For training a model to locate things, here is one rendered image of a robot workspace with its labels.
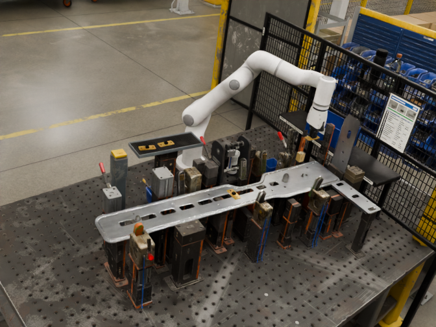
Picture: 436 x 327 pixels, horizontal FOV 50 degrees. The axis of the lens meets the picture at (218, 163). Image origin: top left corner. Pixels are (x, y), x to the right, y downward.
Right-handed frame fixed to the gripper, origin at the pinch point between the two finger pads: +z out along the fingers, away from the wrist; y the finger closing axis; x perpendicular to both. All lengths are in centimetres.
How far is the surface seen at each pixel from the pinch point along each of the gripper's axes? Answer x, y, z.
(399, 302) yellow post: 60, 54, 105
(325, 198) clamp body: -6.1, 24.9, 24.2
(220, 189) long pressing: -50, -7, 28
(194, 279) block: -77, 20, 56
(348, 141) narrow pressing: 26.8, 2.7, 8.6
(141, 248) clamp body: -108, 23, 22
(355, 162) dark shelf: 37.9, 3.8, 24.4
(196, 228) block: -79, 18, 25
